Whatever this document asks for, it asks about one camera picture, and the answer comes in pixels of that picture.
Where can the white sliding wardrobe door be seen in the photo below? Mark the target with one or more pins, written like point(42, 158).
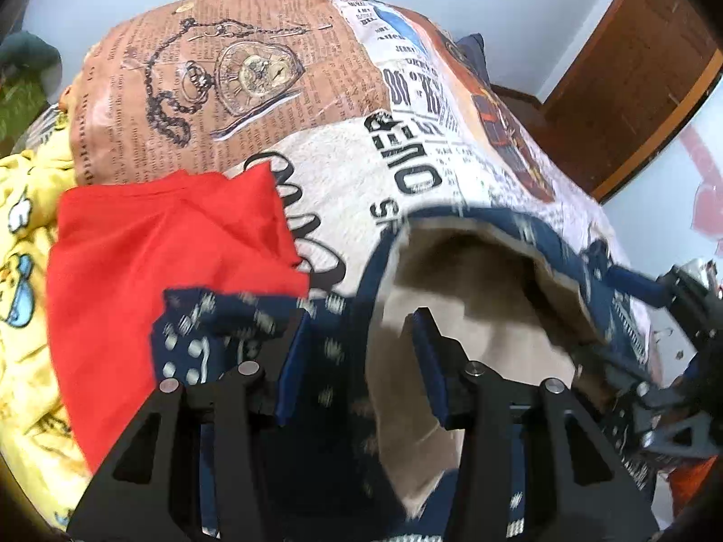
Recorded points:
point(671, 211)

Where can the orange right sleeve forearm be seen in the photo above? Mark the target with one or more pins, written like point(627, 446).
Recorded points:
point(685, 481)

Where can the brown wooden door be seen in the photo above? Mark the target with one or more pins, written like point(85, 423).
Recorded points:
point(647, 67)

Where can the navy patterned hooded sweater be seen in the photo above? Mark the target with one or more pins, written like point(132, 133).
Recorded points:
point(369, 459)

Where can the newspaper print bed quilt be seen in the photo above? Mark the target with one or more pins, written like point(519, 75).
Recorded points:
point(362, 111)

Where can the green patterned box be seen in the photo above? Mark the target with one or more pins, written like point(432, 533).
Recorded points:
point(22, 101)

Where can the red garment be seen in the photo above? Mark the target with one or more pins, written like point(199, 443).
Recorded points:
point(118, 249)

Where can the dark blue bag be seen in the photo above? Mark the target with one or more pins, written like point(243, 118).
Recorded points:
point(473, 48)

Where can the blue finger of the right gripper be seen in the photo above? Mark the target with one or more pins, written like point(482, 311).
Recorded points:
point(660, 291)

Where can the yellow cartoon fleece blanket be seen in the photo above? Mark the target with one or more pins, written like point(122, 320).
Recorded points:
point(37, 441)

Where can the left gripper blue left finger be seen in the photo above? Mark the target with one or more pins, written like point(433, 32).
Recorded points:
point(251, 403)

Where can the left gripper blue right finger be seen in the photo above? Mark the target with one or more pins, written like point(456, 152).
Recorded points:
point(468, 396)

